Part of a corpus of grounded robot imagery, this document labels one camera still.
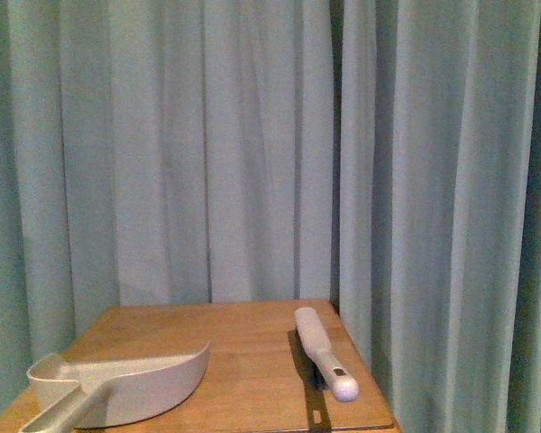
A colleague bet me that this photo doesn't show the wooden nightstand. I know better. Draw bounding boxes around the wooden nightstand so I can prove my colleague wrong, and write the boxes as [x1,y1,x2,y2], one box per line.
[0,298,403,433]

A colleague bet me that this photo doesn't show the beige plastic dustpan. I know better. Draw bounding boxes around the beige plastic dustpan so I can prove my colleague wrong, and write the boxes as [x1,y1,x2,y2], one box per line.
[20,345,210,432]

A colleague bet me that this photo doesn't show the beige hand brush black bristles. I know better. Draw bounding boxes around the beige hand brush black bristles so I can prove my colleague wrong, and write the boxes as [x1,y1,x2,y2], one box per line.
[294,307,359,402]

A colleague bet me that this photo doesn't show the light green curtain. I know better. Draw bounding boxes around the light green curtain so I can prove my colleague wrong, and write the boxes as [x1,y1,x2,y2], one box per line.
[0,1,541,432]

